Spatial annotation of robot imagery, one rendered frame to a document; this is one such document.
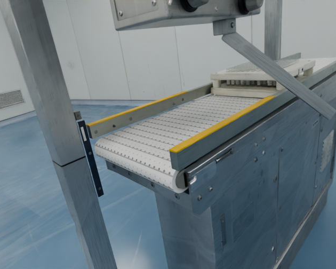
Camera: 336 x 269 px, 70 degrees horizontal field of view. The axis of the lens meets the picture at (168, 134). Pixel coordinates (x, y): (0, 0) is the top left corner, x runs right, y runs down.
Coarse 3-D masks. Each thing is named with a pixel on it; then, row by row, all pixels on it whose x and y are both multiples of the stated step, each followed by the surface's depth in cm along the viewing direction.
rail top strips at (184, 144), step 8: (272, 96) 57; (152, 104) 66; (256, 104) 52; (128, 112) 61; (240, 112) 49; (248, 112) 49; (104, 120) 57; (224, 120) 45; (232, 120) 45; (208, 128) 43; (216, 128) 42; (200, 136) 40; (184, 144) 37; (176, 152) 35
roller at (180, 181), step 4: (184, 168) 40; (180, 172) 39; (184, 172) 39; (180, 176) 39; (184, 176) 39; (176, 180) 39; (180, 180) 39; (184, 180) 40; (176, 184) 39; (180, 184) 39; (184, 184) 40; (184, 188) 40
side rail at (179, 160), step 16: (304, 80) 69; (320, 80) 79; (288, 96) 62; (256, 112) 51; (224, 128) 43; (240, 128) 47; (192, 144) 38; (208, 144) 41; (176, 160) 36; (192, 160) 38
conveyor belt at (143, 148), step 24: (216, 96) 80; (168, 120) 63; (192, 120) 60; (216, 120) 58; (96, 144) 56; (120, 144) 51; (144, 144) 50; (168, 144) 48; (144, 168) 43; (168, 168) 40
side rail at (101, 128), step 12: (180, 96) 73; (192, 96) 77; (144, 108) 64; (156, 108) 68; (168, 108) 71; (108, 120) 57; (120, 120) 60; (132, 120) 62; (96, 132) 56; (108, 132) 58
